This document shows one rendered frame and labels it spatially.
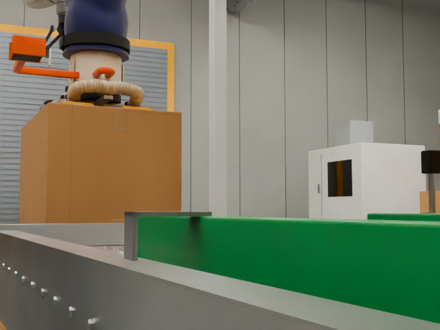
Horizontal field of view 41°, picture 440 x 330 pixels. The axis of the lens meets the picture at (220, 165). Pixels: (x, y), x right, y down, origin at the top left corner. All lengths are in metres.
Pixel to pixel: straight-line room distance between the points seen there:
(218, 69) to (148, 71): 6.69
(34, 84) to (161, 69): 2.48
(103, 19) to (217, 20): 3.49
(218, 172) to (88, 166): 3.53
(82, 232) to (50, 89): 9.93
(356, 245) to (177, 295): 0.13
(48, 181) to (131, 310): 1.19
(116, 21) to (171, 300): 1.64
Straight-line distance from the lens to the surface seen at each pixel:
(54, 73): 1.98
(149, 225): 0.79
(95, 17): 2.00
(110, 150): 1.74
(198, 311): 0.40
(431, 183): 1.20
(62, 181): 1.70
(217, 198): 5.18
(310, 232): 0.47
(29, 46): 1.68
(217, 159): 5.20
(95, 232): 1.62
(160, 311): 0.47
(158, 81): 11.97
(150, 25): 12.36
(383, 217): 1.09
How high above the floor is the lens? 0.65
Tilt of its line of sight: 4 degrees up
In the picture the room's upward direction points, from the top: straight up
